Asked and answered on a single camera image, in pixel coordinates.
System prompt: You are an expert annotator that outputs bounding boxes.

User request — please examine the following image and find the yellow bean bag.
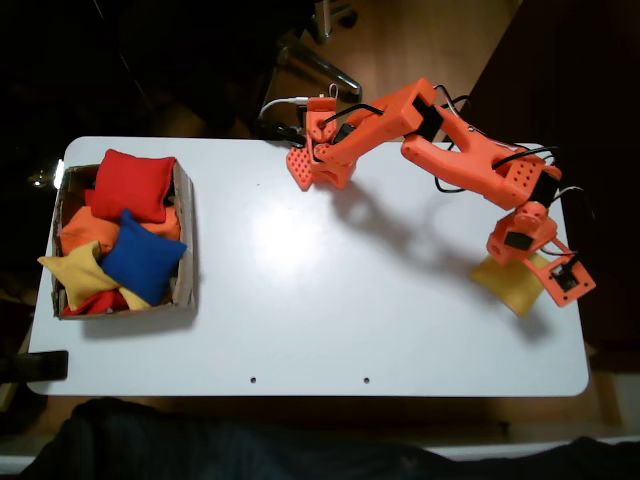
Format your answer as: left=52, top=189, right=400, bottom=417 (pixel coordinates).
left=469, top=252, right=551, bottom=319
left=37, top=240, right=151, bottom=312

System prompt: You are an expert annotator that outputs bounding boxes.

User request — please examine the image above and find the cardboard box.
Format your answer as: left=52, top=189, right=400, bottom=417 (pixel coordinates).
left=51, top=158, right=197, bottom=321

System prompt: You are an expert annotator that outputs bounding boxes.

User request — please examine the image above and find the blue bean bag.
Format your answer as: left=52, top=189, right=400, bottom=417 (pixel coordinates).
left=99, top=208, right=189, bottom=307

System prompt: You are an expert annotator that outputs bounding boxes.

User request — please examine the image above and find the large red bean bag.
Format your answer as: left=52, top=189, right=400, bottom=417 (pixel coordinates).
left=84, top=148, right=177, bottom=225

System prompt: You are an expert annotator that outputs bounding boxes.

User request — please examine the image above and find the small red bean bag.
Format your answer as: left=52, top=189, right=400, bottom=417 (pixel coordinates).
left=62, top=289, right=132, bottom=316

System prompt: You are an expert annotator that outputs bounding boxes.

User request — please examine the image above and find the orange bean bag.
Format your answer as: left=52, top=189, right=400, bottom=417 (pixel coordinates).
left=59, top=204, right=182, bottom=256

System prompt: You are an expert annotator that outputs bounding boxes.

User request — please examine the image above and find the black base clamp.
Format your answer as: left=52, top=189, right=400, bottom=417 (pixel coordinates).
left=275, top=123, right=307, bottom=150

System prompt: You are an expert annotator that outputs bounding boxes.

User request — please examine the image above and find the office chair base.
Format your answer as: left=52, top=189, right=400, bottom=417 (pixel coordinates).
left=274, top=0, right=364, bottom=104

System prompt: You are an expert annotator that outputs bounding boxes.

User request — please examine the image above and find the person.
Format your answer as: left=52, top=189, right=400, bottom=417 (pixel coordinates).
left=19, top=397, right=640, bottom=480

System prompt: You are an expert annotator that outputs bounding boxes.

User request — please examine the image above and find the black table clamp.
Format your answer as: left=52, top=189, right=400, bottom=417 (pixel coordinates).
left=0, top=350, right=69, bottom=385

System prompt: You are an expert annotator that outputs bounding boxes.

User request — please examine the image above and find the orange camera mount with camera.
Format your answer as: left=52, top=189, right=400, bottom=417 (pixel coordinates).
left=519, top=238, right=598, bottom=308

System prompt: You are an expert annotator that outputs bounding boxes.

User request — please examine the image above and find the black cable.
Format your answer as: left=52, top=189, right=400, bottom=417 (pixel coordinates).
left=322, top=83, right=596, bottom=261

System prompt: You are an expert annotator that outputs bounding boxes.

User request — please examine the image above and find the white cable with silver plug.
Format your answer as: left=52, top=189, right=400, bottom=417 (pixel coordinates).
left=258, top=96, right=311, bottom=121

